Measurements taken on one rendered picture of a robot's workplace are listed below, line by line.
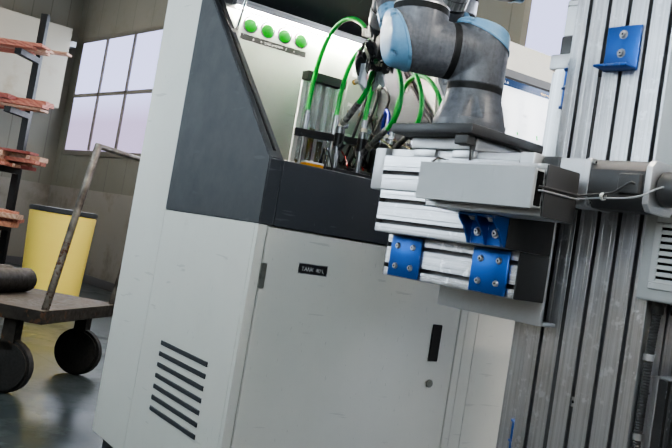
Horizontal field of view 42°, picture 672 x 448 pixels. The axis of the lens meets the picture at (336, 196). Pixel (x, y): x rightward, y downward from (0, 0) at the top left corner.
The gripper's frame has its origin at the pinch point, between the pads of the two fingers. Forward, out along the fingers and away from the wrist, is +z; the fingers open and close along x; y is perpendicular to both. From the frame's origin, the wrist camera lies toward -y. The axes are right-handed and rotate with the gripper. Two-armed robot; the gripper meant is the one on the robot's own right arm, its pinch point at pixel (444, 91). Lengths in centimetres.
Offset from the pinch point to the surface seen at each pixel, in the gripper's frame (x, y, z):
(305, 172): -36.4, -2.9, 28.5
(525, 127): 62, -31, -4
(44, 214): 9, -394, 57
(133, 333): -47, -68, 81
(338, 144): -12.4, -27.7, 16.6
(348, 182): -23.5, -2.9, 28.7
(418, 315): 6, -3, 60
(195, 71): -47, -56, 2
